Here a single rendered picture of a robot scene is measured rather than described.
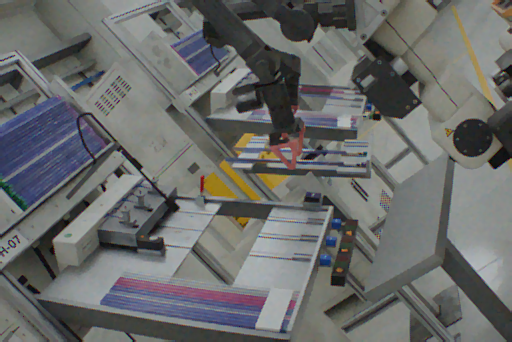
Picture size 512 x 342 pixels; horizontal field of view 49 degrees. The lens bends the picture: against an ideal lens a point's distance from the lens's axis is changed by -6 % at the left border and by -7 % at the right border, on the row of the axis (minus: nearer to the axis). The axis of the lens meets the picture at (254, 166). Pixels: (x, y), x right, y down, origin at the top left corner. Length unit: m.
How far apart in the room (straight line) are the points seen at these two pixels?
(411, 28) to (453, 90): 0.19
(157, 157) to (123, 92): 0.37
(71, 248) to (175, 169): 1.31
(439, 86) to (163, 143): 1.74
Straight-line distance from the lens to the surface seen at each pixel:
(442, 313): 2.48
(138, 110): 2.95
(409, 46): 1.54
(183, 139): 2.90
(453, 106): 1.53
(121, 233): 1.82
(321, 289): 3.10
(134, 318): 1.53
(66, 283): 1.73
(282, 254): 1.74
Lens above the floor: 1.23
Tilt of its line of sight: 7 degrees down
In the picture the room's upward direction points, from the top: 43 degrees counter-clockwise
